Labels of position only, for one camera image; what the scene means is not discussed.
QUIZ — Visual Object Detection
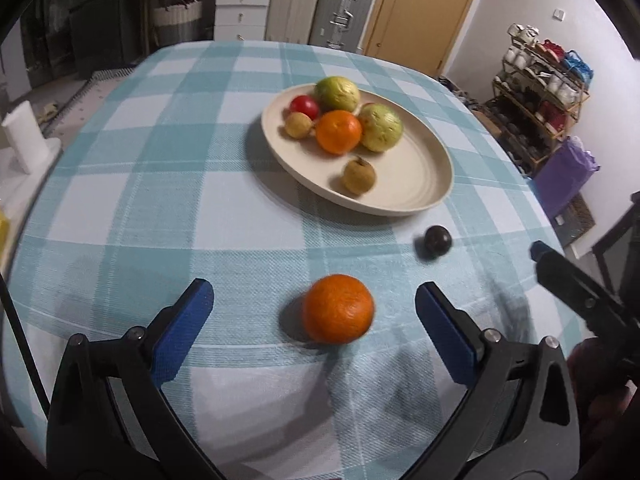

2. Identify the woven doormat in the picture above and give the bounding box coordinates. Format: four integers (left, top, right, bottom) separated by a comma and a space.
552, 195, 596, 248

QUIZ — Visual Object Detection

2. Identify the silver suitcase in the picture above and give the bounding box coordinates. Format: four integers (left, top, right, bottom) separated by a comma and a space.
308, 0, 377, 52

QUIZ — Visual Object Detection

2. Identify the small brown fruit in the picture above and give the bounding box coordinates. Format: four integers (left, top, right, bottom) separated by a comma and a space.
284, 111, 315, 139
342, 156, 377, 196

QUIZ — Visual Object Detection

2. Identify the white paper towel roll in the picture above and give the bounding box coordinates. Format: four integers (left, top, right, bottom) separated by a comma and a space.
1, 101, 48, 175

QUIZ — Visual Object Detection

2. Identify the cream oval plate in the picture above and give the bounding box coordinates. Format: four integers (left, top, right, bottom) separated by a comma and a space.
260, 83, 454, 218

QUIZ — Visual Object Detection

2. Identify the small red tomato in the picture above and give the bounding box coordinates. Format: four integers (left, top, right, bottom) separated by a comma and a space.
290, 95, 321, 121

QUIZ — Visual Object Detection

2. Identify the dark cabinet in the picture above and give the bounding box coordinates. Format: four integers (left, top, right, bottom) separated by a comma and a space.
0, 0, 146, 91

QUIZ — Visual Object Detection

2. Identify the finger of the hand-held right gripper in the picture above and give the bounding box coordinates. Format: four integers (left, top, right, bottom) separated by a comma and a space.
530, 240, 640, 347

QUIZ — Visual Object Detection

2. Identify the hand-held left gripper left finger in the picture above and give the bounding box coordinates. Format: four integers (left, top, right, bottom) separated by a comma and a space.
46, 277, 236, 480

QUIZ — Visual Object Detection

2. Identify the teal checked tablecloth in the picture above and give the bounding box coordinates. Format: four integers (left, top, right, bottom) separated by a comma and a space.
2, 40, 586, 478

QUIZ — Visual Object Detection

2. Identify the purple bag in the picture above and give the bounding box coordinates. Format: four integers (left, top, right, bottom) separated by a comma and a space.
532, 136, 601, 221

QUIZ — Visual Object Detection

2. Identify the shoe rack with shoes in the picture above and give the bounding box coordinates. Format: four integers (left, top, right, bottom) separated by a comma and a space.
487, 22, 594, 173

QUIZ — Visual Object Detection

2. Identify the black cable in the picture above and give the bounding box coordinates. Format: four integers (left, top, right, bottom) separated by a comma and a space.
0, 272, 51, 411

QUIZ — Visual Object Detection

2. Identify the yellow-green guava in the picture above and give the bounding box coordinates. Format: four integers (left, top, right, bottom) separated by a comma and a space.
357, 104, 404, 153
314, 76, 361, 114

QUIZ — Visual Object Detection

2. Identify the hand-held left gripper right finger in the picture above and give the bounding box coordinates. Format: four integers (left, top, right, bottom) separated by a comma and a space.
405, 281, 582, 480

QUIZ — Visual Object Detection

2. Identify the wooden door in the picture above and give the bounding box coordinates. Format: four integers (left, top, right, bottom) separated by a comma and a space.
362, 0, 488, 76

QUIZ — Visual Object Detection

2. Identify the white drawer cabinet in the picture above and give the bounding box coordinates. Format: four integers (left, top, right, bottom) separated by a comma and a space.
130, 0, 273, 43

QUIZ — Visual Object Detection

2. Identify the dark purple plum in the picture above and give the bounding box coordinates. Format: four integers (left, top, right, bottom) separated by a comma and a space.
419, 225, 454, 261

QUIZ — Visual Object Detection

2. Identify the beige suitcase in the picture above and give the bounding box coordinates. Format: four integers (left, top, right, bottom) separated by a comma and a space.
265, 0, 325, 46

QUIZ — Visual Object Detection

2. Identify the orange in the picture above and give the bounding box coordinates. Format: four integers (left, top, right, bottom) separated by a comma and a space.
315, 110, 363, 155
301, 274, 375, 345

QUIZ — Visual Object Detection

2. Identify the person's right hand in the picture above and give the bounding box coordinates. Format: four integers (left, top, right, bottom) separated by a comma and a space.
567, 337, 640, 442

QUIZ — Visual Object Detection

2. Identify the black metal frame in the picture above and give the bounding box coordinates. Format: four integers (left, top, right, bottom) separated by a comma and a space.
591, 191, 640, 311

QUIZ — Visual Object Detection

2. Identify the wicker basket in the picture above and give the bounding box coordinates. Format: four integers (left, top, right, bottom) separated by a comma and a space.
152, 0, 203, 43

